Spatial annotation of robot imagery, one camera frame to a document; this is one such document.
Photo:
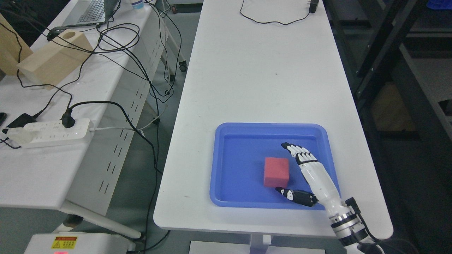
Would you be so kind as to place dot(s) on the cardboard box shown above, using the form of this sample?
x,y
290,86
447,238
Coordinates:
x,y
389,111

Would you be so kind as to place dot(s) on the pink foam block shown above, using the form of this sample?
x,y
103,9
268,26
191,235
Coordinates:
x,y
276,172

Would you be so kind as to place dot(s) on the white machine base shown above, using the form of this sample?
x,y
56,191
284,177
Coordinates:
x,y
79,243

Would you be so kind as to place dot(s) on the white table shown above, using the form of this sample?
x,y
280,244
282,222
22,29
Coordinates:
x,y
242,70

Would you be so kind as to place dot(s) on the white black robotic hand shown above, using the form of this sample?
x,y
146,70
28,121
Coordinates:
x,y
323,191

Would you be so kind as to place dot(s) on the grey laptop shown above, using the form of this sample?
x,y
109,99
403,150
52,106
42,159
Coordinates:
x,y
90,12

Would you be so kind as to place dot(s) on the black computer mouse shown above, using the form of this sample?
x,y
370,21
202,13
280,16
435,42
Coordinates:
x,y
54,32

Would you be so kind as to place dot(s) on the wooden block with hole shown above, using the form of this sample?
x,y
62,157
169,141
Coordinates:
x,y
57,59

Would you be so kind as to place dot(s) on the white side desk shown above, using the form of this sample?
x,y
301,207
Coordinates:
x,y
80,179

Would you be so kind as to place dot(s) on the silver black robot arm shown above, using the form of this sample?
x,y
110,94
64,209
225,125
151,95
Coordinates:
x,y
351,231

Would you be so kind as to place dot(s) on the black metal shelf right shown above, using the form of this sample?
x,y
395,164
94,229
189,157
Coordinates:
x,y
408,43

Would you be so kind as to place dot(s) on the white power strip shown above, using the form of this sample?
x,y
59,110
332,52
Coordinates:
x,y
53,133

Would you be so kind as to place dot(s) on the blue plastic tray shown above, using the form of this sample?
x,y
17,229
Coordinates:
x,y
240,150

